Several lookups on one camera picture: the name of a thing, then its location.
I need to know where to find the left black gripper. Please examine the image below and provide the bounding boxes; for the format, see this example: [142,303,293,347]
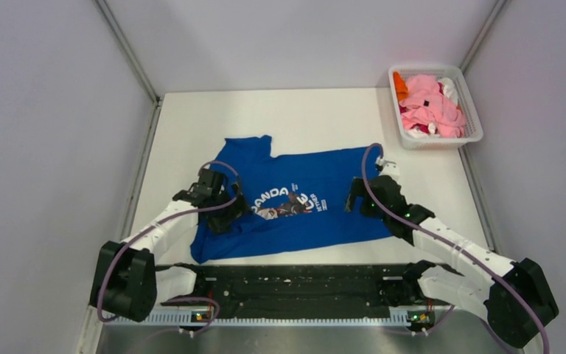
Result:
[206,181,255,235]

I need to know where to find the blue panda t shirt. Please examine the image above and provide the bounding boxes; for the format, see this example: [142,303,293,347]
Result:
[190,135,391,263]

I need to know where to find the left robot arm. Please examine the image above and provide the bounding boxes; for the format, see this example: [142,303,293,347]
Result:
[89,162,251,323]

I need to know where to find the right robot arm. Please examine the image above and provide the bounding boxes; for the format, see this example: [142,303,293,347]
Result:
[345,176,559,348]

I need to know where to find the red garment in basket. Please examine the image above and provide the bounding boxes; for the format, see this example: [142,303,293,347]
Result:
[410,123,437,136]

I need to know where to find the pink t shirt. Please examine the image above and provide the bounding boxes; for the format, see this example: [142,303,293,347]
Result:
[399,74,467,139]

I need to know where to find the orange garment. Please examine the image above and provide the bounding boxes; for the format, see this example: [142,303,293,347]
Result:
[393,72,408,102]

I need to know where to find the white plastic laundry basket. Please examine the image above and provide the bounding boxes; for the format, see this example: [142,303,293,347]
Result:
[388,64,483,150]

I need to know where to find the white garment in basket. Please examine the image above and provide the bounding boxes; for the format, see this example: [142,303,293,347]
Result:
[437,77,459,105]

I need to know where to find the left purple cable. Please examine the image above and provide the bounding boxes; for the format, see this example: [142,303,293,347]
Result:
[96,160,242,338]

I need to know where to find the purple cable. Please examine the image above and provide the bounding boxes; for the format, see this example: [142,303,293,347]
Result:
[360,142,553,354]
[96,160,242,338]

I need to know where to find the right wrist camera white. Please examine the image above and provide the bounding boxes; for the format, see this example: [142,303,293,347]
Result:
[375,156,401,182]

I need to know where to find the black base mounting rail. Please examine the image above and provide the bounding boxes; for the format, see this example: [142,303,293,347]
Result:
[155,263,431,320]

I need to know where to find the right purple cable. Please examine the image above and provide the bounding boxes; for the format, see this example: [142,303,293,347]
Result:
[360,142,553,354]

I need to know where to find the white slotted cable duct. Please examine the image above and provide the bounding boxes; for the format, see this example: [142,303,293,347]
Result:
[112,308,433,328]

